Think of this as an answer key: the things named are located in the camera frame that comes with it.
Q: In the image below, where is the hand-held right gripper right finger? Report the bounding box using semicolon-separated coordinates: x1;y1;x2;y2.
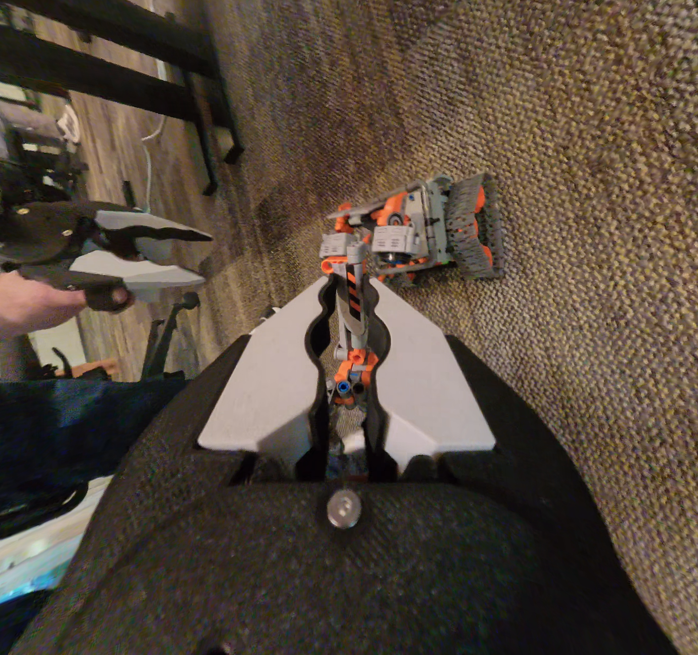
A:
366;277;498;457

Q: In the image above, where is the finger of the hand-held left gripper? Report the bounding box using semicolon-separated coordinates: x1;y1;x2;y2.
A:
68;249;209;302
92;206;214;247

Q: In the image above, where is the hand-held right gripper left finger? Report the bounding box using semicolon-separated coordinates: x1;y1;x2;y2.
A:
199;276;332;457

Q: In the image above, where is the tracked building-block toy robot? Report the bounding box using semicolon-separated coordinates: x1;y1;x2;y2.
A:
324;172;506;289

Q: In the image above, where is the person's left hand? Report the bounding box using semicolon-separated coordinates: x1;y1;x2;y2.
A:
0;271;134;340

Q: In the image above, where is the black chair base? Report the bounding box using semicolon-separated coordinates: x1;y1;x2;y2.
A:
140;290;204;379

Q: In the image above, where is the white cable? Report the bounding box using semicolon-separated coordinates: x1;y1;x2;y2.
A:
118;59;177;215

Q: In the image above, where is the black table frame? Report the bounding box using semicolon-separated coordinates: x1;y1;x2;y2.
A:
0;0;247;196

